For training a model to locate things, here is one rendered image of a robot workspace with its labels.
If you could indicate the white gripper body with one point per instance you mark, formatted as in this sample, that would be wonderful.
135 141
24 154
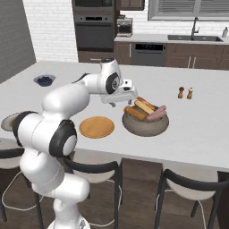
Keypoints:
119 97

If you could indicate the pink sausage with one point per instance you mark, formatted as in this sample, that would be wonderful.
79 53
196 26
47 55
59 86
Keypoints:
156 115
159 109

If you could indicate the brown white-topped salt shaker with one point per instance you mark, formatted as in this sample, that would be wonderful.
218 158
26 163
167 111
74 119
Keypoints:
190 93

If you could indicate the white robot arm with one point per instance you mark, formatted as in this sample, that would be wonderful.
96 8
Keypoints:
44 140

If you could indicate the brown hot dog bun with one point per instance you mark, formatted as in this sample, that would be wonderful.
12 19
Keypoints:
134 112
145 106

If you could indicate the white soap bottle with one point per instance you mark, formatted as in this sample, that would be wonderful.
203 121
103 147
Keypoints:
225 32

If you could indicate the black microwave oven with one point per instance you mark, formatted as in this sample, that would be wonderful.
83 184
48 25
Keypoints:
93 3

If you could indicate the black tap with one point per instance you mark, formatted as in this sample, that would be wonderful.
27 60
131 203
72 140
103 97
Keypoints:
195 27

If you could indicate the dark brown wall cupboard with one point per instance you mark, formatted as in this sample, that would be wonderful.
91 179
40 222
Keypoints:
131 4

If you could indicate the silver coffee machine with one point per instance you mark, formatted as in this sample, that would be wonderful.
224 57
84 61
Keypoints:
124 27

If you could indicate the grey round plate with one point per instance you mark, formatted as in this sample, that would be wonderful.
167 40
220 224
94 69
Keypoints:
7 122

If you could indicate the orange round plate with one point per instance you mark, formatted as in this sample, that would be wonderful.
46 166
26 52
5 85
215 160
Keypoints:
96 127

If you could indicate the window with grey blinds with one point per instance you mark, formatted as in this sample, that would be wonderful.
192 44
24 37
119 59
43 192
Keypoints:
189 9

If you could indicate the grey bowl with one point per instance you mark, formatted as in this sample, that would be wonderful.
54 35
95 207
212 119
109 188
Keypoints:
145 126

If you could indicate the brown pepper shaker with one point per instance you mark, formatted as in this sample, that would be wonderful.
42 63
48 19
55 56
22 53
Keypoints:
181 93

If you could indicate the blue bowl with berries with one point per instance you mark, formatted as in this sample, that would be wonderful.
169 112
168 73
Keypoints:
44 80

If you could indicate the black white bar stool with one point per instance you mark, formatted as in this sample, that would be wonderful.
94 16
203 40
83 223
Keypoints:
193 186
10 155
95 171

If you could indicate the dark sink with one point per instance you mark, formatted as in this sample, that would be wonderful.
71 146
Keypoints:
193 38

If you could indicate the dark brown base cupboards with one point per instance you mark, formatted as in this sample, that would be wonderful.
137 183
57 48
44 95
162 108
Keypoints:
196 56

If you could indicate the black built-in oven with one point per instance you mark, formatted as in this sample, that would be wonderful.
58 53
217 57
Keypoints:
94 32

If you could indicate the grey dishwasher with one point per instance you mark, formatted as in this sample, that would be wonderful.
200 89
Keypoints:
149 55

